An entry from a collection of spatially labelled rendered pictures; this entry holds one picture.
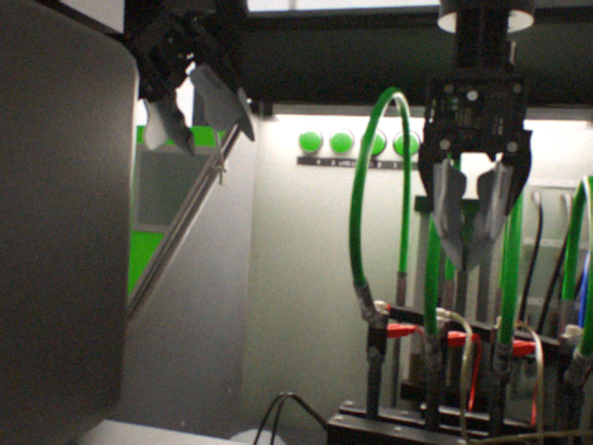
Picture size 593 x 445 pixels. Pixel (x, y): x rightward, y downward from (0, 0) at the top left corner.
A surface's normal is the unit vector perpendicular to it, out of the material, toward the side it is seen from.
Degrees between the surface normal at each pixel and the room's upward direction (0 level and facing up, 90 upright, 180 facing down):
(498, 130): 90
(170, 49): 77
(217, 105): 67
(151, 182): 90
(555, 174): 90
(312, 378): 90
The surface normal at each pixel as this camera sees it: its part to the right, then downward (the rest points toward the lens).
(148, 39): 0.86, -0.14
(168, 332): 0.95, 0.08
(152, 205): -0.35, 0.03
